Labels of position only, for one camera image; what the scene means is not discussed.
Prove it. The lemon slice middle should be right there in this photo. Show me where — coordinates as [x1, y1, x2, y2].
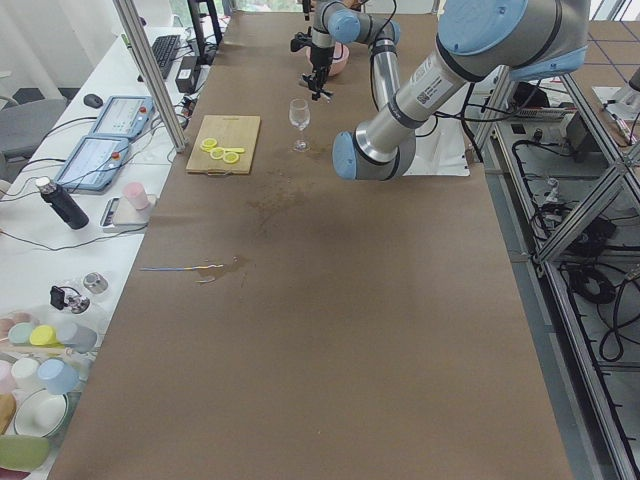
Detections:
[210, 147, 229, 160]

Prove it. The glass oil dispenser bottle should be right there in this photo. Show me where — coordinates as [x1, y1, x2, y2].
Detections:
[50, 285, 90, 314]

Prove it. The black computer mouse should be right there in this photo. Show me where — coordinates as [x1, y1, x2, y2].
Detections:
[83, 94, 104, 109]

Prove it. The pink plastic cup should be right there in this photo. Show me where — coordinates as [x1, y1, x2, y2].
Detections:
[122, 182, 150, 211]

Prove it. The white bowl green rim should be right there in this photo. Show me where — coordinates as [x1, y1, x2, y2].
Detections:
[14, 389, 69, 438]

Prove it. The aluminium frame post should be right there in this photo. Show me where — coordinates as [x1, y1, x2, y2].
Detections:
[113, 0, 187, 153]

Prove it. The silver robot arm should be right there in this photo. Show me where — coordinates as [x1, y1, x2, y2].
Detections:
[332, 1, 590, 180]
[292, 1, 400, 109]

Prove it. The white kitchen scale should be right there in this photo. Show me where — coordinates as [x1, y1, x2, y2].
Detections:
[99, 194, 158, 233]

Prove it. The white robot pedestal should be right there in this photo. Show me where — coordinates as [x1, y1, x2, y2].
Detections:
[404, 117, 470, 177]

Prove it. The teach pendant near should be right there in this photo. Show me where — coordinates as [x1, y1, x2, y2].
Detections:
[54, 136, 130, 194]

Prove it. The bamboo cutting board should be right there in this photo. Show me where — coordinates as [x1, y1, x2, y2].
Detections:
[186, 115, 261, 175]

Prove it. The lemon slice near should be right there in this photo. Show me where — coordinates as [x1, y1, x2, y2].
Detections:
[222, 152, 240, 165]

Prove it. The steel jigger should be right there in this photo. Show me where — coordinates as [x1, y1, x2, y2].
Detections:
[300, 73, 333, 102]

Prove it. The lemon slice far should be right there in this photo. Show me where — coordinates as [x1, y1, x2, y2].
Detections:
[200, 138, 218, 152]

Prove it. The cup rack with cups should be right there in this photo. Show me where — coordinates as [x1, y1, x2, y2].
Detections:
[1, 312, 99, 395]

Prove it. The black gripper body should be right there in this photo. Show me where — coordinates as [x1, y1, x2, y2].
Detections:
[310, 45, 332, 75]

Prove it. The teach pendant far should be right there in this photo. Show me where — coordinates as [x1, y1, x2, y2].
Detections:
[90, 96, 154, 140]

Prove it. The black keyboard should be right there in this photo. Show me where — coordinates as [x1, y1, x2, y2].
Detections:
[152, 35, 181, 79]

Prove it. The black water bottle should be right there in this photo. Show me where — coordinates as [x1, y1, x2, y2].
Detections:
[35, 176, 89, 230]

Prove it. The lemon slice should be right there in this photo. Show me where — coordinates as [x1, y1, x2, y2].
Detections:
[210, 147, 229, 160]
[222, 152, 240, 165]
[200, 138, 218, 152]

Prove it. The teach pendant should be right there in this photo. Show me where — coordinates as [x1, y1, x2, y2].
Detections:
[90, 96, 154, 140]
[54, 136, 130, 194]

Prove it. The pink bowl of ice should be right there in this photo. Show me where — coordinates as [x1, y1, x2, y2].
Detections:
[305, 42, 349, 79]

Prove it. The clear wine glass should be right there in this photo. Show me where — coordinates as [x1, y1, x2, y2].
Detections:
[289, 99, 311, 152]

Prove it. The grey office chair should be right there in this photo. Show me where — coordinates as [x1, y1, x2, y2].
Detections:
[1, 99, 67, 181]

